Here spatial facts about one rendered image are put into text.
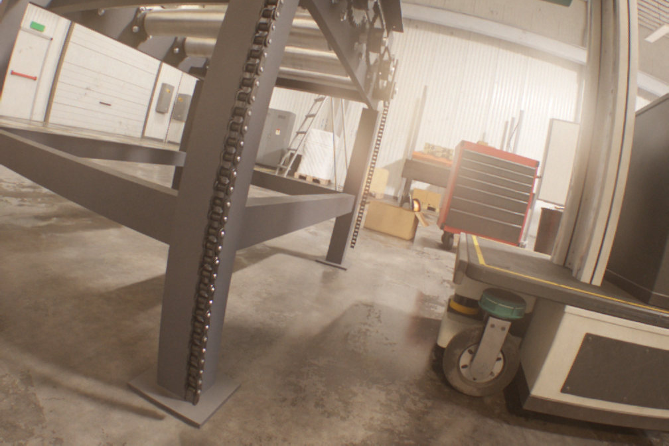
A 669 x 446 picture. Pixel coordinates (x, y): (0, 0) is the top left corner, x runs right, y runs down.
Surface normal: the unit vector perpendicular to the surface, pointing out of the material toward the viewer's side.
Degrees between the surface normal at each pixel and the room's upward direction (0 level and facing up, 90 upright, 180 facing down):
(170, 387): 90
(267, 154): 90
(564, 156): 90
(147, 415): 0
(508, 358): 92
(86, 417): 0
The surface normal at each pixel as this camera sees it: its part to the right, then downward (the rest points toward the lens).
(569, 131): -0.59, -0.09
